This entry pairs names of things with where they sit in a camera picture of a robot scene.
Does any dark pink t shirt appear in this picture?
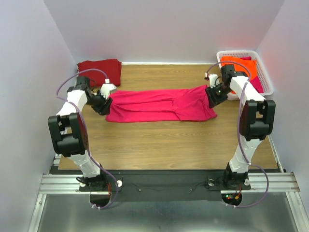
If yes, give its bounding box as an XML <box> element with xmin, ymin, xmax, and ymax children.
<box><xmin>241</xmin><ymin>56</ymin><xmax>264</xmax><ymax>93</ymax></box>

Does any white plastic basket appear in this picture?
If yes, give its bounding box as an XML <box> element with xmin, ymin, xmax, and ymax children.
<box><xmin>216</xmin><ymin>50</ymin><xmax>273</xmax><ymax>97</ymax></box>

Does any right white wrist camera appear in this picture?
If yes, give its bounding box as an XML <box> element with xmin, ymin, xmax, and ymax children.
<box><xmin>205</xmin><ymin>72</ymin><xmax>220</xmax><ymax>88</ymax></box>

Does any folded dark red t shirt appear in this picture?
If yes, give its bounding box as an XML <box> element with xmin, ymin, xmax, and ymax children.
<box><xmin>78</xmin><ymin>59</ymin><xmax>122</xmax><ymax>87</ymax></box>

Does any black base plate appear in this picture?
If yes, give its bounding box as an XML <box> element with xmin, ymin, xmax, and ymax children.
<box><xmin>79</xmin><ymin>170</ymin><xmax>252</xmax><ymax>203</ymax></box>

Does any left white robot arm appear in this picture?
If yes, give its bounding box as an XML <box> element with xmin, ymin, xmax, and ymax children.
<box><xmin>48</xmin><ymin>76</ymin><xmax>117</xmax><ymax>191</ymax></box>

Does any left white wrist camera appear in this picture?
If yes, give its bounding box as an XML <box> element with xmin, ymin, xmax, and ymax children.
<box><xmin>99</xmin><ymin>79</ymin><xmax>117</xmax><ymax>99</ymax></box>

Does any orange t shirt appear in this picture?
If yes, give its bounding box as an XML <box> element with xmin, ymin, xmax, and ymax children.
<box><xmin>220</xmin><ymin>56</ymin><xmax>258</xmax><ymax>80</ymax></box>

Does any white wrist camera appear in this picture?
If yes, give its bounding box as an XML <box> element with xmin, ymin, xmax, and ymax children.
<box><xmin>205</xmin><ymin>72</ymin><xmax>220</xmax><ymax>88</ymax></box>
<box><xmin>99</xmin><ymin>79</ymin><xmax>117</xmax><ymax>99</ymax></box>

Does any magenta t shirt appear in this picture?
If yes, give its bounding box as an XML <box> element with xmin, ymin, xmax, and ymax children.
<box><xmin>106</xmin><ymin>86</ymin><xmax>217</xmax><ymax>123</ymax></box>

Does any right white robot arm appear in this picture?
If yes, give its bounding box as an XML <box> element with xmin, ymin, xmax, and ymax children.
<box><xmin>205</xmin><ymin>61</ymin><xmax>276</xmax><ymax>188</ymax></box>

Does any aluminium rail frame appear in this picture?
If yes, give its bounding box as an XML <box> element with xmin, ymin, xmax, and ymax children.
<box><xmin>28</xmin><ymin>65</ymin><xmax>309</xmax><ymax>232</ymax></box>

